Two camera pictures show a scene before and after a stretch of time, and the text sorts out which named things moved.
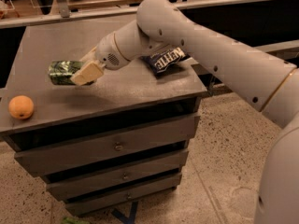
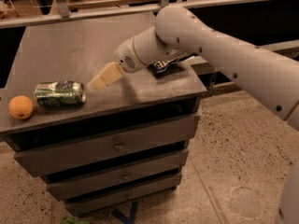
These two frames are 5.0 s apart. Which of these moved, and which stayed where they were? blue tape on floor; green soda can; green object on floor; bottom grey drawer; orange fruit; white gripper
Moved: white gripper; green soda can
Stayed: blue tape on floor; orange fruit; green object on floor; bottom grey drawer
